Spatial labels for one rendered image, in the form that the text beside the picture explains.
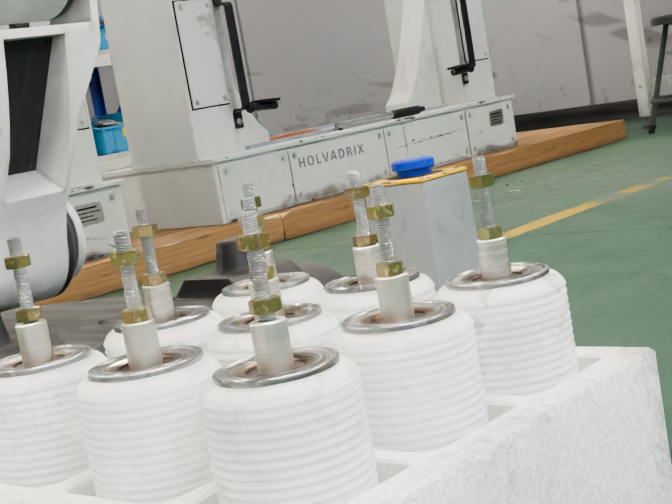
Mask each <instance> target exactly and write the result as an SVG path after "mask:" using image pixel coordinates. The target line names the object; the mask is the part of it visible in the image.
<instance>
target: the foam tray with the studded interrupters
mask: <svg viewBox="0 0 672 504"><path fill-rule="evenodd" d="M575 349H576V357H577V364H578V367H579V369H578V371H579V372H578V373H576V374H574V375H572V376H571V377H569V378H567V379H565V380H564V381H562V382H560V383H558V384H556V385H555V386H553V387H551V388H549V389H547V390H546V391H544V392H542V393H538V394H534V395H527V396H515V395H490V394H484V395H485V397H486V405H487V412H488V415H489V419H488V420H489V423H487V424H485V425H483V426H482V427H480V428H478V429H476V430H474V431H473V432H471V433H469V434H467V435H466V436H464V437H462V438H460V439H458V440H457V441H455V442H453V443H451V444H450V445H448V446H446V447H444V448H442V449H440V450H436V451H432V452H425V453H416V452H403V451H391V450H379V449H373V452H374V455H375V462H376V470H377V473H378V480H379V483H380V484H378V485H377V486H375V487H373V488H371V489H369V490H368V491H366V492H364V493H362V494H361V495H359V496H357V497H355V498H353V499H352V500H350V501H348V502H346V503H344V504H672V466H671V459H670V452H669V445H668V438H667V431H666V424H665V417H664V410H663V403H662V396H661V389H660V382H659V375H658V368H657V361H656V354H655V351H654V350H652V349H650V348H649V347H575ZM94 487H95V486H94V484H93V477H92V475H91V469H89V470H87V471H85V472H82V473H80V474H78V475H75V476H73V477H71V478H68V479H66V480H64V481H61V482H59V483H57V484H54V485H51V486H47V487H42V488H29V487H21V486H14V485H7V484H0V504H142V503H135V502H128V501H121V500H113V499H106V498H99V497H96V493H95V490H94ZM160 504H219V500H218V498H217V490H216V488H215V481H214V480H213V481H211V482H208V483H206V484H204V485H202V486H200V487H198V488H196V489H194V490H192V491H190V492H188V493H186V494H184V495H181V496H179V497H177V498H175V499H173V500H171V501H168V502H164V503H160Z"/></svg>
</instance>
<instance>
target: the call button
mask: <svg viewBox="0 0 672 504"><path fill-rule="evenodd" d="M434 164H435V162H434V157H433V156H431V155H427V156H419V157H412V158H407V159H402V160H397V161H394V162H392V164H391V169H392V171H393V172H396V173H397V178H403V177H411V176H417V175H422V174H427V173H430V172H432V171H431V166H432V165H434Z"/></svg>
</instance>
